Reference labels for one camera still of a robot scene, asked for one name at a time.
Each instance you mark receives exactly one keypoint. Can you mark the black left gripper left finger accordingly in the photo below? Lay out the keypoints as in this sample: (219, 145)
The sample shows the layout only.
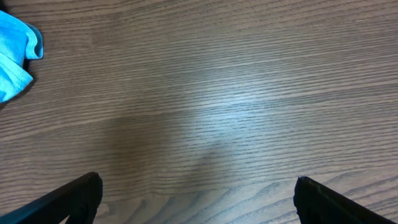
(75, 202)

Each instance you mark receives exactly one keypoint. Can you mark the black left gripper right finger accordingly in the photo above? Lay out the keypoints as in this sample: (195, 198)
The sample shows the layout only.
(318, 204)

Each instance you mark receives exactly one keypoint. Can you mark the light blue t-shirt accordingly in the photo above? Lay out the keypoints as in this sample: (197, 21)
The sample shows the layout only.
(20, 41)

